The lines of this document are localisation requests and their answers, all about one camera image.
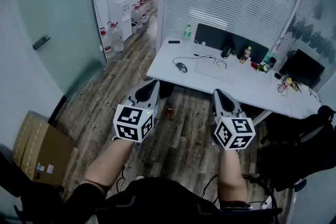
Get snack packet with sticks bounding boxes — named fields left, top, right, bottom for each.
left=290, top=81, right=303, bottom=94

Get white keyboard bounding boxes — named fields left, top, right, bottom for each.
left=194, top=59, right=236, bottom=84

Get dark door handle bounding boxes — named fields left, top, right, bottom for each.
left=31, top=35, right=51, bottom=51

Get white desk leg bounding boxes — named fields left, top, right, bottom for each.
left=251, top=109, right=273, bottom=127

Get black tumbler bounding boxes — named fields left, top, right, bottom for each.
left=220, top=41, right=235, bottom=59

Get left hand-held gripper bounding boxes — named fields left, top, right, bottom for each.
left=113, top=79, right=161, bottom=143

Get clear jug with red handle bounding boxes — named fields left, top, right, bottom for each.
left=106, top=21, right=125, bottom=53
left=99, top=27, right=116, bottom=59

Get green cap water bottle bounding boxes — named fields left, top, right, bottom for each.
left=183, top=24, right=193, bottom=41

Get teal box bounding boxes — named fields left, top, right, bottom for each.
left=263, top=51, right=278, bottom=64

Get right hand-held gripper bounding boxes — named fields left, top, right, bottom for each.
left=211, top=88, right=256, bottom=151

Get black waste bin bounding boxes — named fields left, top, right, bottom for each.
left=159, top=80, right=175, bottom=99

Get frosted glass door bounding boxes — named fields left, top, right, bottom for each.
left=12, top=0, right=109, bottom=102

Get row of clear water jugs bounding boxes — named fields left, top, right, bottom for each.
left=130, top=0, right=152, bottom=30

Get brown cardboard box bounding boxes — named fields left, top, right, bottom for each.
left=12, top=110, right=79, bottom=187

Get person's black shirt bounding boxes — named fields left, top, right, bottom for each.
left=59, top=177, right=253, bottom=224

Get person's left forearm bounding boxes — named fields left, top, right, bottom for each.
left=83, top=137, right=135, bottom=190

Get small bottle with red label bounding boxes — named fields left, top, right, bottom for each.
left=277, top=81, right=289, bottom=94

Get white flower plant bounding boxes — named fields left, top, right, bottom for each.
left=256, top=62, right=271, bottom=73

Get person's right forearm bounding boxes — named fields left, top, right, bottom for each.
left=217, top=148, right=249, bottom=204

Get black office chair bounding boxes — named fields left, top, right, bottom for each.
left=256, top=105, right=336, bottom=192

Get yellow cap tea bottle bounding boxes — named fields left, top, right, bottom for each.
left=238, top=46, right=252, bottom=65

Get white water dispenser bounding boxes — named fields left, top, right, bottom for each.
left=108, top=0, right=133, bottom=42

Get black monitor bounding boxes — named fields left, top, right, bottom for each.
left=278, top=49, right=326, bottom=89
left=194, top=23, right=270, bottom=64

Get thick black cable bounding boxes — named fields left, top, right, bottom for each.
left=243, top=174, right=279, bottom=218

